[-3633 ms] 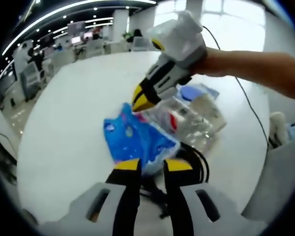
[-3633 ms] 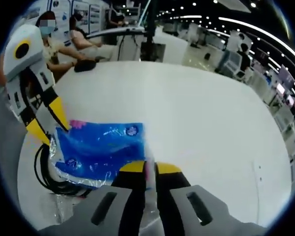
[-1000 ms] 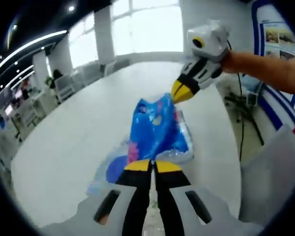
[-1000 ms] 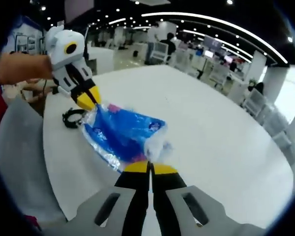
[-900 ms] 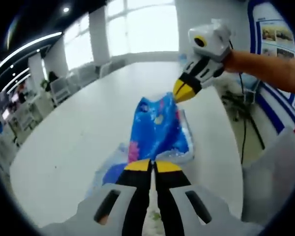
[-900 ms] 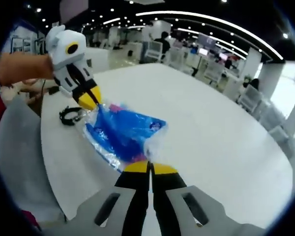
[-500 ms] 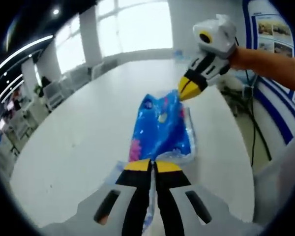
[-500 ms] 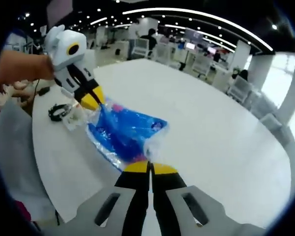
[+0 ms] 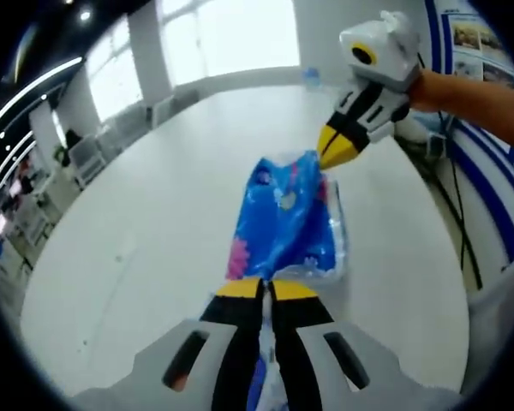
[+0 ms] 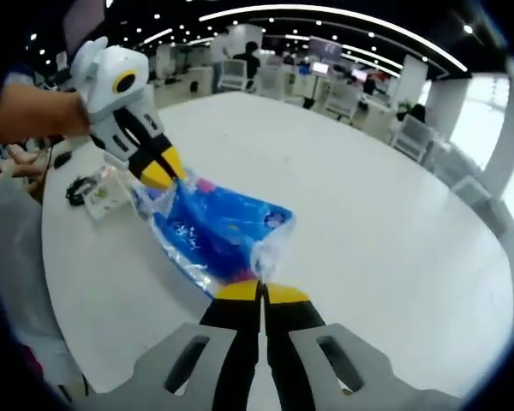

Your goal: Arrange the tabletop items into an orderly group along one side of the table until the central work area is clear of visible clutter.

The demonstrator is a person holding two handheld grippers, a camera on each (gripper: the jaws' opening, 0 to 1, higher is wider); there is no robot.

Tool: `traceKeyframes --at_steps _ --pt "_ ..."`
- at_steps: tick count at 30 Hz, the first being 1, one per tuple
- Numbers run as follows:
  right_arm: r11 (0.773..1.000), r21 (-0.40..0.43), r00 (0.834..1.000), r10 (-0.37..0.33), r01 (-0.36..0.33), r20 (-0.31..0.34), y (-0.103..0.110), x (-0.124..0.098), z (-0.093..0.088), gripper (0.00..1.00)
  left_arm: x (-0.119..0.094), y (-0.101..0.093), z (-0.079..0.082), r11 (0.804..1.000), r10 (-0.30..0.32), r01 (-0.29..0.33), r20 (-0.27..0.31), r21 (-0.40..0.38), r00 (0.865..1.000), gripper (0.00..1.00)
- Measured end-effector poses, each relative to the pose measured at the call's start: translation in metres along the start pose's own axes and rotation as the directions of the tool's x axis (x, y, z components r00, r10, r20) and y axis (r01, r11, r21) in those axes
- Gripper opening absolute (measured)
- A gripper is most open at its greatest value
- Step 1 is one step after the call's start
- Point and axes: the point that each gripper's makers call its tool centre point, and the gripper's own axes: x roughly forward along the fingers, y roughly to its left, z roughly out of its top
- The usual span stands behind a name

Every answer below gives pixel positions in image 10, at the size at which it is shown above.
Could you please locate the wall display screen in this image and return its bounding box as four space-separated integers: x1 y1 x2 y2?
309 36 344 62

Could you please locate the blue tissue packet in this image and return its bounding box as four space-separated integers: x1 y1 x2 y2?
130 169 296 301

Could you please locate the white office chair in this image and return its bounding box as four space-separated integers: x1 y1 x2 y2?
218 59 248 93
325 80 362 124
391 115 434 163

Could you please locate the potted green plant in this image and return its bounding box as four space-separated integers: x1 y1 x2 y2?
396 98 415 122

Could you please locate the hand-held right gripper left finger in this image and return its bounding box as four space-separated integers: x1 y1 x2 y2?
85 280 265 411

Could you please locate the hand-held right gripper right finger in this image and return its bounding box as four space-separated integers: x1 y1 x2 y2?
263 281 455 411

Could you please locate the black cable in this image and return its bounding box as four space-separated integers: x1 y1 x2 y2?
65 175 96 206

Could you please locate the clear plastic bag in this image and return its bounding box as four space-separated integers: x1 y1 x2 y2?
84 164 134 222

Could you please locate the white table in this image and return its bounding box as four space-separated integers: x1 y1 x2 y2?
40 92 514 399

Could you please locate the curved ceiling light strip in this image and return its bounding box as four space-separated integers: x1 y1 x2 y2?
199 4 470 73

